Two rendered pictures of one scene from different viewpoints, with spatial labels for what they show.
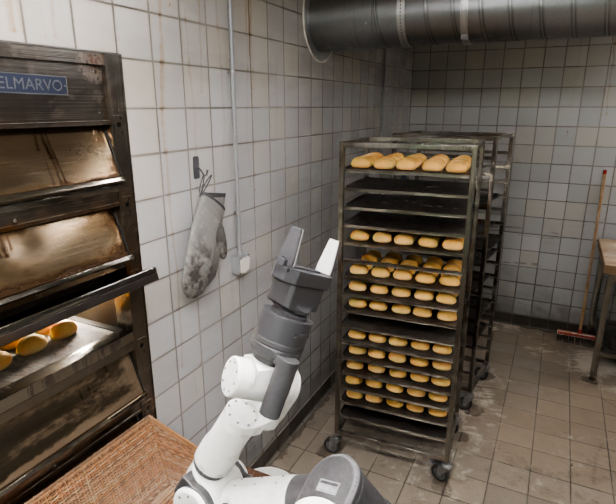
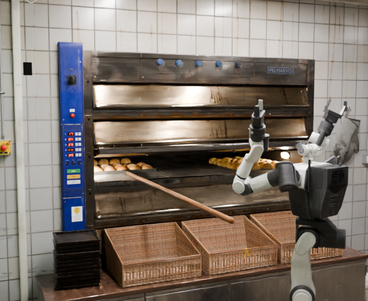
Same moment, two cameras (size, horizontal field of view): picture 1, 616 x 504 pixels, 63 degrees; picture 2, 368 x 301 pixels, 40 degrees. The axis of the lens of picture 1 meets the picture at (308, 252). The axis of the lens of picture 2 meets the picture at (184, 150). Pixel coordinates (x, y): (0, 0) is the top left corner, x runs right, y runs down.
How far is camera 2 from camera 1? 2.65 m
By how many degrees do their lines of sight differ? 41
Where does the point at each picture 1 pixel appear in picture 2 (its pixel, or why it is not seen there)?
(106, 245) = (299, 130)
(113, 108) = (309, 79)
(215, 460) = not seen: hidden behind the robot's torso
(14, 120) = (275, 82)
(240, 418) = not seen: hidden behind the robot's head
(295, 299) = (328, 117)
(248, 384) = (313, 137)
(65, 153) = (289, 94)
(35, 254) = (273, 127)
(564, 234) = not seen: outside the picture
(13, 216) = (269, 112)
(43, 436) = (266, 194)
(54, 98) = (288, 75)
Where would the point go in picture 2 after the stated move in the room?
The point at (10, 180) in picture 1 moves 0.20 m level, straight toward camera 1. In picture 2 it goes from (270, 100) to (270, 100)
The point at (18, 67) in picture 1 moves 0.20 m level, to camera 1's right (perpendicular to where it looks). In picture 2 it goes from (278, 65) to (301, 64)
